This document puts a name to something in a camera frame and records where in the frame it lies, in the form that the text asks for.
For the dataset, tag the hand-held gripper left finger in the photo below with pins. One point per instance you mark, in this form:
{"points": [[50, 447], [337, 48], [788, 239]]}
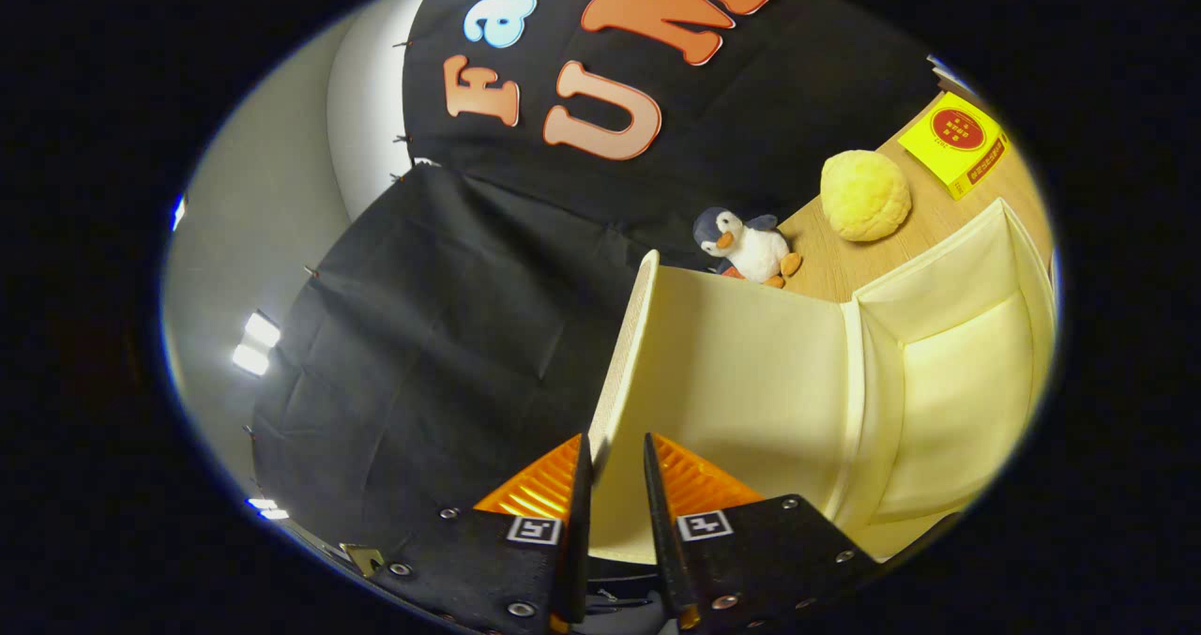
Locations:
{"points": [[579, 541]]}

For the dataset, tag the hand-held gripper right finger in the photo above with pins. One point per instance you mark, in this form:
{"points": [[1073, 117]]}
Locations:
{"points": [[661, 532]]}

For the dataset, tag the cream fabric storage box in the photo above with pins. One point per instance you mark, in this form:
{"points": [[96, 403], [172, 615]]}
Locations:
{"points": [[751, 382]]}

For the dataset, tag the penguin plush toy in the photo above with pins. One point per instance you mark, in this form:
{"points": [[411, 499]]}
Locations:
{"points": [[751, 246]]}

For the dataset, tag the ceiling light panel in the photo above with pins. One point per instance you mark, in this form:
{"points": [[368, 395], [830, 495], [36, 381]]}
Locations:
{"points": [[255, 344]]}

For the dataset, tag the yellow round bread toy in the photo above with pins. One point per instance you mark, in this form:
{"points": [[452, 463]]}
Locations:
{"points": [[865, 196]]}

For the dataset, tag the yellow book with red circle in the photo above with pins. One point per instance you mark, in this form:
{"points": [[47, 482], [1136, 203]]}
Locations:
{"points": [[952, 143]]}

